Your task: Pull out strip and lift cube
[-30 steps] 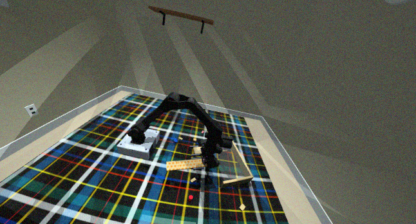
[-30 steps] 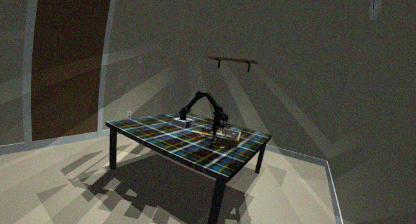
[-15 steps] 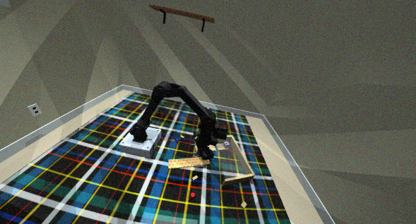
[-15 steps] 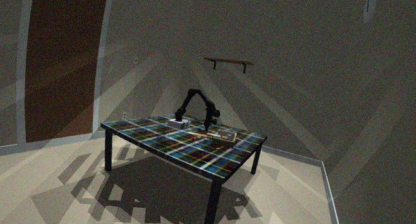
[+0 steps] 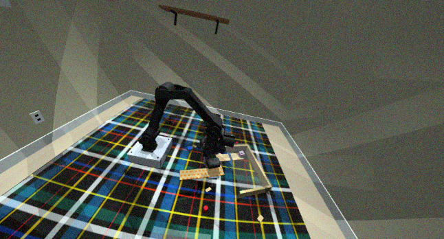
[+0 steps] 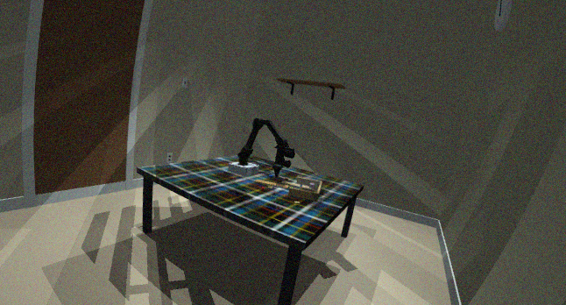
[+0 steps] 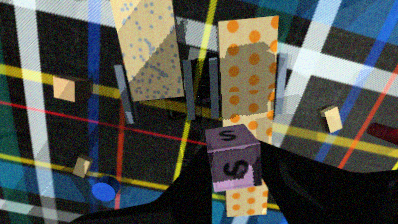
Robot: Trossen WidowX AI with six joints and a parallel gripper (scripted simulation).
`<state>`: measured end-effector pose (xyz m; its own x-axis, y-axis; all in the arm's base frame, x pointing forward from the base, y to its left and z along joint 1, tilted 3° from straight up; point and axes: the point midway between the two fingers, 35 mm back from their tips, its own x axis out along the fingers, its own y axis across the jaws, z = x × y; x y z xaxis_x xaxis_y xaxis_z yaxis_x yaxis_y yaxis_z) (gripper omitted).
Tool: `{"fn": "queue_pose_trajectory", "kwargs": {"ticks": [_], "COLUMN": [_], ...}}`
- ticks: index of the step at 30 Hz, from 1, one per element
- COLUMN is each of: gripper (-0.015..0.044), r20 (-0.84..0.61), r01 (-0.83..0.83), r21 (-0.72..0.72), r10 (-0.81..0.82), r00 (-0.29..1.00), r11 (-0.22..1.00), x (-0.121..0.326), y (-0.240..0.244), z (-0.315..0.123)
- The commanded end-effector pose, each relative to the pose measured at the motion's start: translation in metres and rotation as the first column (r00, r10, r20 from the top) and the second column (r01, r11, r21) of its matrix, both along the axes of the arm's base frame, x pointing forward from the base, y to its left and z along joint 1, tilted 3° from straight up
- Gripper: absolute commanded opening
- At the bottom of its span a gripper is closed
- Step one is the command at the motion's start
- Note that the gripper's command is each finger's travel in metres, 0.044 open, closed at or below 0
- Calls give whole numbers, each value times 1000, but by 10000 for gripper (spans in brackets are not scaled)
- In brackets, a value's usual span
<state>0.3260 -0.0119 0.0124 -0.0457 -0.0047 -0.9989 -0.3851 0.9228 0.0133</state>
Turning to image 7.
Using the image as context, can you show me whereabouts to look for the orange polka-dot strip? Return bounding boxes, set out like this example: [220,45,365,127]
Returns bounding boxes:
[218,15,279,217]

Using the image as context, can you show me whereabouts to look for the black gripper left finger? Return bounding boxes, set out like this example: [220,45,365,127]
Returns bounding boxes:
[68,145,212,224]

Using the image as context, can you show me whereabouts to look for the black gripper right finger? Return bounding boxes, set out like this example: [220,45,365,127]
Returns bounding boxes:
[257,139,398,224]

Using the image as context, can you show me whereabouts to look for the purple cube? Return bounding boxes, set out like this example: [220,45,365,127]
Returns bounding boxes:
[205,124,263,192]

